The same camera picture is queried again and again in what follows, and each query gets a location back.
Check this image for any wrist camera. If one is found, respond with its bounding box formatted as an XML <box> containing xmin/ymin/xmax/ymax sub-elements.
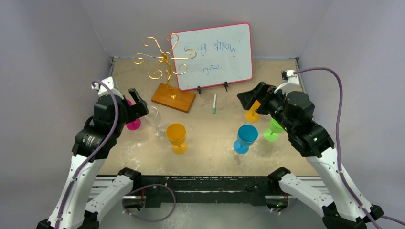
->
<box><xmin>274</xmin><ymin>70</ymin><xmax>300</xmax><ymax>94</ymax></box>
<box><xmin>91</xmin><ymin>76</ymin><xmax>124</xmax><ymax>99</ymax></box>

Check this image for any orange plastic wine glass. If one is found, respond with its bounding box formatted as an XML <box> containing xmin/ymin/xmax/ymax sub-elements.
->
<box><xmin>245</xmin><ymin>100</ymin><xmax>261</xmax><ymax>123</ymax></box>

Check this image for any clear wine glass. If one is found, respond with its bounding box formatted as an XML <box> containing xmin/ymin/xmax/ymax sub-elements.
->
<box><xmin>145</xmin><ymin>105</ymin><xmax>165</xmax><ymax>136</ymax></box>

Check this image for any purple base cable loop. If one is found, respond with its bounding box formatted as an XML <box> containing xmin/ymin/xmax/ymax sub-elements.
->
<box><xmin>122</xmin><ymin>184</ymin><xmax>177</xmax><ymax>222</ymax></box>

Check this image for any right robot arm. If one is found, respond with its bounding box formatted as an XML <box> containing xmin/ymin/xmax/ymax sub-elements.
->
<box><xmin>237</xmin><ymin>82</ymin><xmax>384</xmax><ymax>229</ymax></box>

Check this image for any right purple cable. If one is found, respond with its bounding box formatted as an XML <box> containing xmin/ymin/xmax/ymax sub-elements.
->
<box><xmin>293</xmin><ymin>67</ymin><xmax>405</xmax><ymax>227</ymax></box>

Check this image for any green plastic wine glass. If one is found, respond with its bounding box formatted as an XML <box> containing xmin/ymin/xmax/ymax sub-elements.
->
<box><xmin>263</xmin><ymin>118</ymin><xmax>284</xmax><ymax>142</ymax></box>

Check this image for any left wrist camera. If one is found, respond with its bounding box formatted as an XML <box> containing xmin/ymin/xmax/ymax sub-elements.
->
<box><xmin>91</xmin><ymin>76</ymin><xmax>124</xmax><ymax>99</ymax></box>

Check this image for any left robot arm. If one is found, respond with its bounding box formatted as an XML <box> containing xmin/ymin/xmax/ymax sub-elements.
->
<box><xmin>37</xmin><ymin>88</ymin><xmax>149</xmax><ymax>229</ymax></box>

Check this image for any yellow plastic wine glass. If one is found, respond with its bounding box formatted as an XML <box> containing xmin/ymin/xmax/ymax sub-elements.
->
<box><xmin>166</xmin><ymin>123</ymin><xmax>188</xmax><ymax>154</ymax></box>

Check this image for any pink framed whiteboard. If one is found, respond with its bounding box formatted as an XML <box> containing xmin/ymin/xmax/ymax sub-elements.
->
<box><xmin>171</xmin><ymin>22</ymin><xmax>253</xmax><ymax>91</ymax></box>

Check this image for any black aluminium base frame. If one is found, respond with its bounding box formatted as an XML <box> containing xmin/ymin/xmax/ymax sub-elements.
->
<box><xmin>134</xmin><ymin>175</ymin><xmax>284</xmax><ymax>208</ymax></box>

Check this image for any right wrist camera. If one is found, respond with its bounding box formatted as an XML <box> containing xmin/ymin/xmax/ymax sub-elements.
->
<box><xmin>274</xmin><ymin>70</ymin><xmax>300</xmax><ymax>94</ymax></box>

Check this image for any gold wire wine glass rack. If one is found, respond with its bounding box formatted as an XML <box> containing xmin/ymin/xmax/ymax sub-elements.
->
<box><xmin>132</xmin><ymin>33</ymin><xmax>197</xmax><ymax>113</ymax></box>

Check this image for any green whiteboard marker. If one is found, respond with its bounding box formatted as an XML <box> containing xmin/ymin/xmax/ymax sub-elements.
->
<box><xmin>212</xmin><ymin>94</ymin><xmax>217</xmax><ymax>114</ymax></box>

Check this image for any blue plastic wine glass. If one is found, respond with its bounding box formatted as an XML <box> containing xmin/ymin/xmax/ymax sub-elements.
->
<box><xmin>233</xmin><ymin>125</ymin><xmax>258</xmax><ymax>154</ymax></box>

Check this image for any pink plastic wine glass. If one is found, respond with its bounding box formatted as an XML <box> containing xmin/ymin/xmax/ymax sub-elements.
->
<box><xmin>126</xmin><ymin>99</ymin><xmax>141</xmax><ymax>131</ymax></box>

